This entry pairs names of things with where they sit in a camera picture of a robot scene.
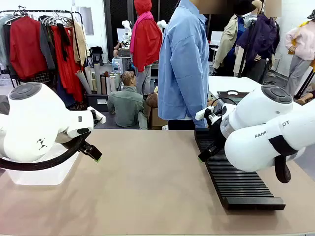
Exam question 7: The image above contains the grey wall frame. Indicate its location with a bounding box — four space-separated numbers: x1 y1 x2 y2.
79 6 95 36

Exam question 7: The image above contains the white board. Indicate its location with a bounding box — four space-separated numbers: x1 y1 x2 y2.
210 31 224 45

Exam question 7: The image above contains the black storage crate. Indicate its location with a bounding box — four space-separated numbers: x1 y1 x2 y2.
86 93 109 113

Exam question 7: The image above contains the person's right forearm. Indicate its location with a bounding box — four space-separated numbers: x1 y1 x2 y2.
183 81 210 128

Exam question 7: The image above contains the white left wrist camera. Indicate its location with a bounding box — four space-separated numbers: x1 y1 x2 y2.
87 106 107 124

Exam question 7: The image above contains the red coat mannequin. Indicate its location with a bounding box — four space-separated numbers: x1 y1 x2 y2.
129 0 163 95

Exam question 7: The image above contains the white table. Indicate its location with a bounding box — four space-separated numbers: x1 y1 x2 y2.
208 76 263 99

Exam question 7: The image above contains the red hanging dress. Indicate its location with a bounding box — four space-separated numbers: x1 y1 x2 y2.
51 24 84 103

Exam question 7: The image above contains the beige paper roll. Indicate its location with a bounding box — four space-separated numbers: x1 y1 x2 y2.
85 65 97 94

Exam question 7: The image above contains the beige trench coat mannequin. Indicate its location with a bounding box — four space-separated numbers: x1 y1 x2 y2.
213 0 256 77

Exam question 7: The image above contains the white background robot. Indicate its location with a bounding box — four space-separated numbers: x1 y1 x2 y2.
122 20 133 47

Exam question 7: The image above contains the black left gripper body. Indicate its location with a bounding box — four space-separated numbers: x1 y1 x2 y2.
78 137 94 154

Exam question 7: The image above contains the black metal clothes rack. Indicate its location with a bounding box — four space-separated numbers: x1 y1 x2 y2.
0 9 86 118

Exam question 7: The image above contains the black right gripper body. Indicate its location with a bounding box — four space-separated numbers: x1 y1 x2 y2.
204 108 226 148

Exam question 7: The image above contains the grey paper roll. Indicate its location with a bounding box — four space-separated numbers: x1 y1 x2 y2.
75 69 92 95

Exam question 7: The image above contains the purple jacket mannequin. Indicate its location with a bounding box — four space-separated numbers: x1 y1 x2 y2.
236 12 281 84

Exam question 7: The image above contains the black slotted PCB rack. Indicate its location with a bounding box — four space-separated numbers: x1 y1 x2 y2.
194 127 286 211

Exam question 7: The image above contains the black hanging strap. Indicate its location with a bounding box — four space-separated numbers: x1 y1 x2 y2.
57 23 71 62

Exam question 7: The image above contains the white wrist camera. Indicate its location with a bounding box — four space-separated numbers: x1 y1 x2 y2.
195 106 215 121
87 106 107 124

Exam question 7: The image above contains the black tripod pole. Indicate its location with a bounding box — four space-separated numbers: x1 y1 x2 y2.
237 21 255 78

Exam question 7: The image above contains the navy blue hanging garment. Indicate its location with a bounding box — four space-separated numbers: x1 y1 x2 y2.
57 75 74 108

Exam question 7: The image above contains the brown cardboard box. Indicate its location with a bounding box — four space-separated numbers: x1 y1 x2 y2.
147 105 168 130

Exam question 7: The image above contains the beige hanging garment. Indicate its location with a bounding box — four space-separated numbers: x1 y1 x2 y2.
72 21 87 66

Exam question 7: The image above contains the olive paper roll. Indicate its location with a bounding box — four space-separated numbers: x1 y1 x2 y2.
94 63 102 95

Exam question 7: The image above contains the pink hoodie mannequin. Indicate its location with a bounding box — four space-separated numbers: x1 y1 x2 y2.
284 9 315 97

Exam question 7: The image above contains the light grey hanging garment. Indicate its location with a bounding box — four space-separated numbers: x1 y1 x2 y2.
0 13 13 72

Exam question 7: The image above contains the black office chair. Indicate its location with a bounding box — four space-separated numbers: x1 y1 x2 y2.
88 46 104 67

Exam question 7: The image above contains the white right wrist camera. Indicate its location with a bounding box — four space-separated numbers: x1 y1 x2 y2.
195 106 215 121

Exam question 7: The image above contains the dark grey hanging garment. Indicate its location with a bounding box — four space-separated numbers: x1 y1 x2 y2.
40 22 57 71

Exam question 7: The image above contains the red hanging shirt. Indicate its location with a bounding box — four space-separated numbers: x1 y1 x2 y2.
9 16 49 80

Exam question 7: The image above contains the clear plastic box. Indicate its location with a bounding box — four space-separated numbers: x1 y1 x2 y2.
4 144 80 186

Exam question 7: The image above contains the seated grey jacket figure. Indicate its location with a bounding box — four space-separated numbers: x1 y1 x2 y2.
107 71 148 129

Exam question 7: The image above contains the person's blue shirt torso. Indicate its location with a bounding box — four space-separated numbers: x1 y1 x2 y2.
157 0 210 130

